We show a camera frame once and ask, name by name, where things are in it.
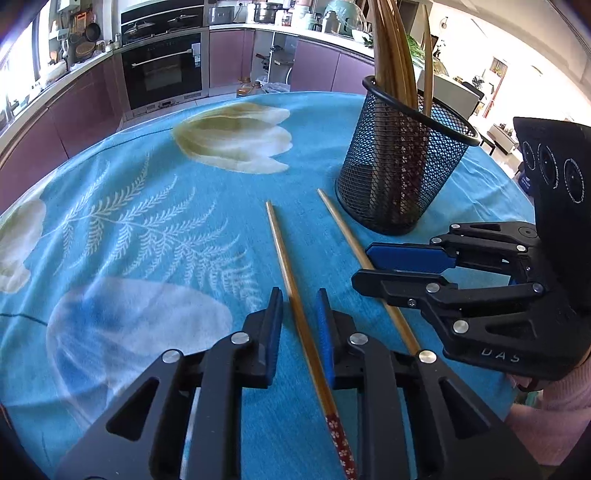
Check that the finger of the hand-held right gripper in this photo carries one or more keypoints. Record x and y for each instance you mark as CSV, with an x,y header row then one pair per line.
x,y
406,257
392,288

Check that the purple kitchen cabinets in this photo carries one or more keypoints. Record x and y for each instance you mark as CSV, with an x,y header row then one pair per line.
x,y
83,106

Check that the bunch of bamboo chopsticks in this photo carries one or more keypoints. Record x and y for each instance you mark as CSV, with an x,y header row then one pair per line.
x,y
390,55

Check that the mint green appliance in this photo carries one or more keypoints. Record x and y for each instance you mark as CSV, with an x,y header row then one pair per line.
x,y
341,14

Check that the kitchen window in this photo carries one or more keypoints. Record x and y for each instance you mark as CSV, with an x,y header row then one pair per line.
x,y
18,69

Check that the hanging dark frying pan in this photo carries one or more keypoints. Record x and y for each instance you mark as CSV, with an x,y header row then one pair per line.
x,y
92,30

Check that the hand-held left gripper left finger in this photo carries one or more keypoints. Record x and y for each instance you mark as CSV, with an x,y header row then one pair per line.
x,y
276,332

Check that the black built-in glass cabinet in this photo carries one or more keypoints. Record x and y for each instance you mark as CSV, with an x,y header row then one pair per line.
x,y
161,25

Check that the black mesh utensil holder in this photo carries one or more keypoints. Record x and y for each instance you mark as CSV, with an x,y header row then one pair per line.
x,y
369,184

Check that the yellow oil bottle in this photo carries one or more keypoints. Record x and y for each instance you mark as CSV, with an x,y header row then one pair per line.
x,y
249,87

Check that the blue floral tablecloth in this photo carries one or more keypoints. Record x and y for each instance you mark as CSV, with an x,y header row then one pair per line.
x,y
138,184

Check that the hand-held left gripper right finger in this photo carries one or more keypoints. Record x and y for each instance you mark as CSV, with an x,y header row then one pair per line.
x,y
324,341

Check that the person's right forearm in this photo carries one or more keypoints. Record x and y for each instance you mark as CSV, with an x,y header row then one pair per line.
x,y
563,415

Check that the black built-in oven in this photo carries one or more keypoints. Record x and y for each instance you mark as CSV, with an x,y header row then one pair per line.
x,y
161,74

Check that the stainless steel pot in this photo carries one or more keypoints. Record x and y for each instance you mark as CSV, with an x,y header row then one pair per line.
x,y
267,11

